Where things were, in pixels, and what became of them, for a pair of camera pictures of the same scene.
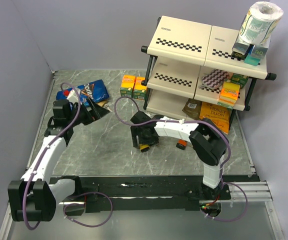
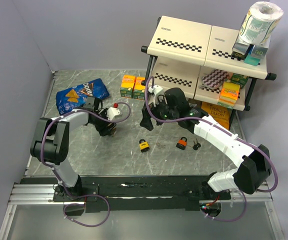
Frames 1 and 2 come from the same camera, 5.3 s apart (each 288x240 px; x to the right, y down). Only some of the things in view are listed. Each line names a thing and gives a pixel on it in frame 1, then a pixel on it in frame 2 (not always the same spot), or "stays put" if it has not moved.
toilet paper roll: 261,20 stays put
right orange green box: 140,90 stays put
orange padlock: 181,144 stays put
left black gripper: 99,111 -> 103,130
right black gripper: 136,131 -> 146,122
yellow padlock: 144,147 stays put
